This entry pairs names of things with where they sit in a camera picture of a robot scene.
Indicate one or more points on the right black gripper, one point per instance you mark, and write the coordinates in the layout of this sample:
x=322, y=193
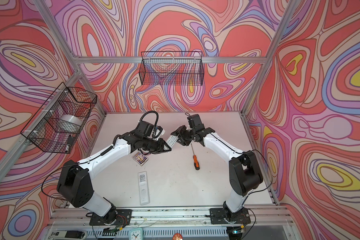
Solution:
x=180, y=130

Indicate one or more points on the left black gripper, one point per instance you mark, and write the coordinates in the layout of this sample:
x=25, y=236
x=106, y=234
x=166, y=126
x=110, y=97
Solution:
x=161, y=145

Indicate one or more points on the orange handled screwdriver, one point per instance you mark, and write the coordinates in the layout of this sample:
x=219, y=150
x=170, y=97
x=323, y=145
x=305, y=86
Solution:
x=196, y=162

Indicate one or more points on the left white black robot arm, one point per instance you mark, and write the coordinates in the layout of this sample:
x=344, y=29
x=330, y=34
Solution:
x=75, y=181

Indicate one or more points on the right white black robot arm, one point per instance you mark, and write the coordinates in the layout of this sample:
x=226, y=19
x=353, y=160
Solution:
x=245, y=174

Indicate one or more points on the white remote near front edge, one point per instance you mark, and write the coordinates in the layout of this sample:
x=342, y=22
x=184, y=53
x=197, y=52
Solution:
x=143, y=188

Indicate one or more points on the purple card box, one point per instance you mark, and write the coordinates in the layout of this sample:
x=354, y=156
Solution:
x=140, y=158

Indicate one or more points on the red round button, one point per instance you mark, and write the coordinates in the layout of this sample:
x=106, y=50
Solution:
x=177, y=236

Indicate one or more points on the small white clock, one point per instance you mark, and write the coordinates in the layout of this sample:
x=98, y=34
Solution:
x=136, y=234

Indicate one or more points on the white tape roll in basket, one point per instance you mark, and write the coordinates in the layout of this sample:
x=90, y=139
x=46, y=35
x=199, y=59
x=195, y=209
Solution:
x=69, y=124

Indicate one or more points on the black wire basket on back wall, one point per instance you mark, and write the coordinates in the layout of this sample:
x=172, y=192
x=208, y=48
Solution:
x=172, y=68

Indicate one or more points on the black wire basket on wall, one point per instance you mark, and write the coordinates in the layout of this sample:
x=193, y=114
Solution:
x=44, y=133
x=172, y=68

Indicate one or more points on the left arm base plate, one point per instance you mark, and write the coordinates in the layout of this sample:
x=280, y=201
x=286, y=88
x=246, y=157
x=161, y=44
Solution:
x=118, y=217

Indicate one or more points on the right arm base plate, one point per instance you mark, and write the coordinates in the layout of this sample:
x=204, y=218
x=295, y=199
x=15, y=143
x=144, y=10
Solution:
x=220, y=216

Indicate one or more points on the black wire basket on left wall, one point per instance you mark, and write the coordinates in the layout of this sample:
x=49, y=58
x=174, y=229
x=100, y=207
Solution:
x=44, y=133

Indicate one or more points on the black white device on rail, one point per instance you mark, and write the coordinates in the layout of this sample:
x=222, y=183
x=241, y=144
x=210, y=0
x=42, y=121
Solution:
x=68, y=235

